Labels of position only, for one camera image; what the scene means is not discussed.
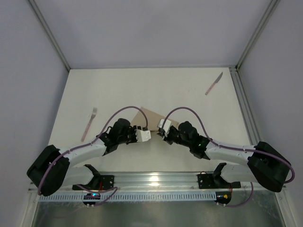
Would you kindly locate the aluminium frame post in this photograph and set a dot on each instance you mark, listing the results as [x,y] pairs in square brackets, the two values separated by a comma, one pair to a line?
[265,17]
[48,32]

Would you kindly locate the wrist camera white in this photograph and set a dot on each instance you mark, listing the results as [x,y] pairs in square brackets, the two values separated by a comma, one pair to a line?
[165,125]
[143,136]

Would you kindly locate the black controller board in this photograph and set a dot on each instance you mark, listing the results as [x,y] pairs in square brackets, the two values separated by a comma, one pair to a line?
[223,197]
[91,199]

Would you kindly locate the slotted cable duct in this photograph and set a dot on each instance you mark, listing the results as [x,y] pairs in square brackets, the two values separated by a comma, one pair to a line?
[133,196]

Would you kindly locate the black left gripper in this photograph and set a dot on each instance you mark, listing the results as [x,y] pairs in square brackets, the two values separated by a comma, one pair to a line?
[133,135]

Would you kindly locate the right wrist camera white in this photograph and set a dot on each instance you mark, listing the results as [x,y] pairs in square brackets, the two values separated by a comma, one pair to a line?
[165,125]

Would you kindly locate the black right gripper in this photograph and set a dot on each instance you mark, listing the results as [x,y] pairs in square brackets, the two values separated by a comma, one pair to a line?
[167,136]

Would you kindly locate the knife with pink handle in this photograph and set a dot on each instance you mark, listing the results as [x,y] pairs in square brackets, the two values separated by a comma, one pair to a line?
[214,83]

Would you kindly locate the right side aluminium rail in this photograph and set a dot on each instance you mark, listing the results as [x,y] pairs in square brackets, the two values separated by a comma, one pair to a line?
[246,111]

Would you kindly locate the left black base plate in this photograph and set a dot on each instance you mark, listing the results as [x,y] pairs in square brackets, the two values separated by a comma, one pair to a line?
[104,182]

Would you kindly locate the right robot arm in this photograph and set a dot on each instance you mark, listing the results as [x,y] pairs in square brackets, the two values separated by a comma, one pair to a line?
[260,164]

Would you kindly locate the fork with pink handle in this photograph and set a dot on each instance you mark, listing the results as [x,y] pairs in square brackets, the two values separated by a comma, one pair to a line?
[93,115]

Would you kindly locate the left black controller board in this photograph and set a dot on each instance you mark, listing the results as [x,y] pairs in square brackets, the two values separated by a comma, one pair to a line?
[91,199]

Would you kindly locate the aluminium front rail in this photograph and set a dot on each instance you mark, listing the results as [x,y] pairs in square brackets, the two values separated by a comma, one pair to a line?
[123,180]

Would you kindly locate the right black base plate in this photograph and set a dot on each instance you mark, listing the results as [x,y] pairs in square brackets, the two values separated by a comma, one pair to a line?
[210,181]

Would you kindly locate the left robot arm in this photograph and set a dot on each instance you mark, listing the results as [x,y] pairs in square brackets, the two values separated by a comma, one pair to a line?
[55,168]

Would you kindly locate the beige cloth napkin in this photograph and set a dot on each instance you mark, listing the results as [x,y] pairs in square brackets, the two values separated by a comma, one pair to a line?
[153,119]

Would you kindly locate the aluminium rail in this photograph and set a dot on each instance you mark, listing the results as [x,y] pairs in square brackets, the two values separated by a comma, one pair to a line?
[123,180]
[246,111]

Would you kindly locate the right black controller board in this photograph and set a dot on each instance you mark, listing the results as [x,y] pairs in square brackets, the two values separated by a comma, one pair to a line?
[223,197]

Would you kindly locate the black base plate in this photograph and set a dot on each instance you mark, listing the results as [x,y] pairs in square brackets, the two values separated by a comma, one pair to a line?
[104,182]
[210,181]

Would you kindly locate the left aluminium frame post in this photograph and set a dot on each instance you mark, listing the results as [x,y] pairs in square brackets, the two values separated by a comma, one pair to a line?
[48,32]

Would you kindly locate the right aluminium frame post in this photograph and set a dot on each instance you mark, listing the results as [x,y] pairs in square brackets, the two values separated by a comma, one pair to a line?
[265,17]

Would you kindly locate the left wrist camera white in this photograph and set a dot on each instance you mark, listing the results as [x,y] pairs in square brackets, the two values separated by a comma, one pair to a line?
[143,136]

